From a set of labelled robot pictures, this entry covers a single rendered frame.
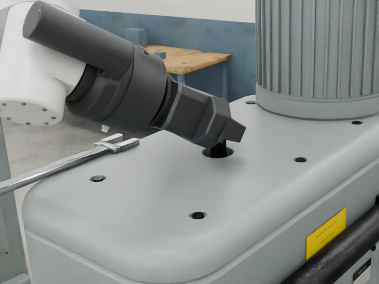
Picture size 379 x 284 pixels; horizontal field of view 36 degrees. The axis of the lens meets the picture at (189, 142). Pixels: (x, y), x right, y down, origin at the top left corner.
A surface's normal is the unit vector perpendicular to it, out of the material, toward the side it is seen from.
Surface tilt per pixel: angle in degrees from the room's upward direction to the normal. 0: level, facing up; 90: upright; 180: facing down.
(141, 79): 75
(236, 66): 90
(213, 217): 0
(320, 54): 90
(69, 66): 65
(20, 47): 49
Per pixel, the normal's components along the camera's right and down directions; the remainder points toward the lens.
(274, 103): -0.82, 0.24
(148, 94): 0.56, 0.19
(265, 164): -0.05, -0.94
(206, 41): -0.66, 0.29
